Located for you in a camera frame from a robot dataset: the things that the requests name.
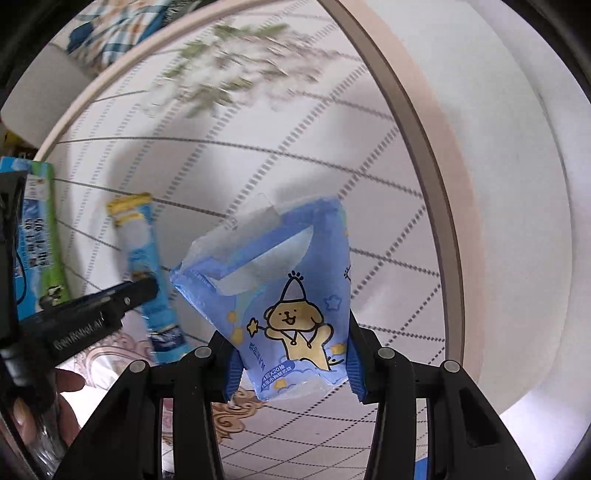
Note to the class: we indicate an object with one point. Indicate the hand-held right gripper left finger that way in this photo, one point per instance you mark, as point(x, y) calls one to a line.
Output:
point(233, 378)

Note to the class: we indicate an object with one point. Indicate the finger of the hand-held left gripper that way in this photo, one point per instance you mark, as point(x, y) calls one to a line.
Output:
point(136, 295)

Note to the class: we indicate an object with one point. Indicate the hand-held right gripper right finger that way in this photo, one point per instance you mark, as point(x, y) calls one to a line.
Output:
point(356, 378)

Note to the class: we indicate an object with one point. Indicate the blue tube with gold end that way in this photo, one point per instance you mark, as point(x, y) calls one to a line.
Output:
point(145, 249)

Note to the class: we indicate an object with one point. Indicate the blue cartoon tissue pack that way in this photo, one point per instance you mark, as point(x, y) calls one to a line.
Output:
point(286, 295)

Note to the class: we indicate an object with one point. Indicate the cardboard box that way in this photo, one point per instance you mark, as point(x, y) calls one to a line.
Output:
point(39, 240)

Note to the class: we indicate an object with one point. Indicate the person's left hand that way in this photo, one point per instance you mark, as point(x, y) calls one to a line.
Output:
point(69, 406)

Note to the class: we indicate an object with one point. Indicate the blue cloth with metal clasp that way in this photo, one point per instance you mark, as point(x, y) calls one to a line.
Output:
point(421, 468)

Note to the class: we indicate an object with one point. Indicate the plaid blanket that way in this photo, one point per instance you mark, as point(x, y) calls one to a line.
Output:
point(120, 32)

